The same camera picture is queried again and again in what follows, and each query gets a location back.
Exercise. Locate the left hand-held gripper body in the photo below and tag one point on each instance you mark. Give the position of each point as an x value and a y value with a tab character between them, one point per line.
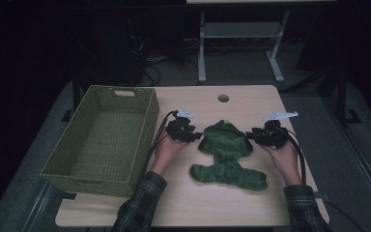
178	129

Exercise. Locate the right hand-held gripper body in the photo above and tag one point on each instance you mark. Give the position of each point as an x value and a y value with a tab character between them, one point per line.
275	135

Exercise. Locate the green plush garment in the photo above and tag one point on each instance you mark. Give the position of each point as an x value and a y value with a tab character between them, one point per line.
227	145

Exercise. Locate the green woven basket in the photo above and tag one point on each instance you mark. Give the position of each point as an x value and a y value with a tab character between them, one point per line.
93	145

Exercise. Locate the person's right hand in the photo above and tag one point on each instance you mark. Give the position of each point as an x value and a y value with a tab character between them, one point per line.
285	161

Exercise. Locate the person's left hand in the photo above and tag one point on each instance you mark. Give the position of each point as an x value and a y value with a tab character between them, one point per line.
167	154

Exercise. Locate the grey metal stand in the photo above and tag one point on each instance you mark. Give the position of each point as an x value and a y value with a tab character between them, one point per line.
238	29

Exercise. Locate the black table stand post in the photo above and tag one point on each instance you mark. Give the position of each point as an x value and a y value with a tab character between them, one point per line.
341	96

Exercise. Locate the grey table bracket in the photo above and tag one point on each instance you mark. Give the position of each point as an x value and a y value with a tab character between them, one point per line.
322	196

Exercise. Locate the metal floor rail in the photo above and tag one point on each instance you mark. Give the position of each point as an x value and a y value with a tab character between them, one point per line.
40	206
360	161

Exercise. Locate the black table bracket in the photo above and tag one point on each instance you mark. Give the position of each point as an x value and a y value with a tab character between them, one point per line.
67	195

